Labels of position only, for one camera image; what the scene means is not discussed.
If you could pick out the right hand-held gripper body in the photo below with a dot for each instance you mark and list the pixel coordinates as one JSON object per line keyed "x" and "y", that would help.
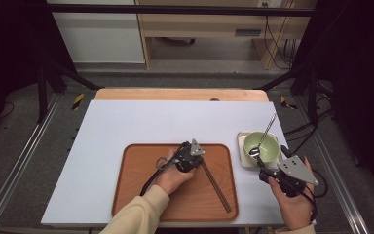
{"x": 297, "y": 172}

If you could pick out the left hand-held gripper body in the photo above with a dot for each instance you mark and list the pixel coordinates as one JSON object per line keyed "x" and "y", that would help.
{"x": 188, "y": 159}

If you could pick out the green bowl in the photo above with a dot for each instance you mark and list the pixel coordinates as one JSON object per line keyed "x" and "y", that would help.
{"x": 269, "y": 149}

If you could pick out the metal spoon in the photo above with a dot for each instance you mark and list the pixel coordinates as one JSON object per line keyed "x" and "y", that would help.
{"x": 268, "y": 128}

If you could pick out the brown wooden tray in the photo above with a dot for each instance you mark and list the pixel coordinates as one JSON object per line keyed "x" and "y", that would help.
{"x": 136, "y": 195}

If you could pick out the person's left hand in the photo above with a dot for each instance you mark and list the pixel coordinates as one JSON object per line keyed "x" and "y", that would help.
{"x": 172, "y": 178}

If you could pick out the person's right hand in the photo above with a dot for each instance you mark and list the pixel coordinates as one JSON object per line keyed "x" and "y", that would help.
{"x": 297, "y": 211}

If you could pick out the yellow black floor tape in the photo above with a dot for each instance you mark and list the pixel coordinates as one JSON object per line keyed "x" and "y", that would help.
{"x": 78, "y": 101}
{"x": 285, "y": 102}

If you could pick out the light wooden table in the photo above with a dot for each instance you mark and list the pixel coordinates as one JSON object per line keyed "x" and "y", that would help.
{"x": 162, "y": 94}

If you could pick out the black curtain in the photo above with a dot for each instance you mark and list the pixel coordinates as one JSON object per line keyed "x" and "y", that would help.
{"x": 9, "y": 48}
{"x": 357, "y": 65}

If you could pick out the light wooden desk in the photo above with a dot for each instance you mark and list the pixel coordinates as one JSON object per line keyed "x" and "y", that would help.
{"x": 201, "y": 24}

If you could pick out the white power strip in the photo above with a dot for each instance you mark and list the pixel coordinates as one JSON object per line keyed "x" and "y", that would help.
{"x": 269, "y": 3}

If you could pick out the white cabinet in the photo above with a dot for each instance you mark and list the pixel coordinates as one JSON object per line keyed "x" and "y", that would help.
{"x": 97, "y": 39}

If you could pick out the aluminium floor rail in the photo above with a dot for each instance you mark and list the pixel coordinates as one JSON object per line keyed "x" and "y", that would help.
{"x": 334, "y": 175}
{"x": 16, "y": 169}

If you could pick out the black frame leg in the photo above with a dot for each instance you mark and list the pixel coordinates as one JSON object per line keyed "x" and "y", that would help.
{"x": 312, "y": 94}
{"x": 41, "y": 97}

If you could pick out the black horizontal frame bar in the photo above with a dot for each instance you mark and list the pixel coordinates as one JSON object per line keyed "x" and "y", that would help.
{"x": 175, "y": 9}

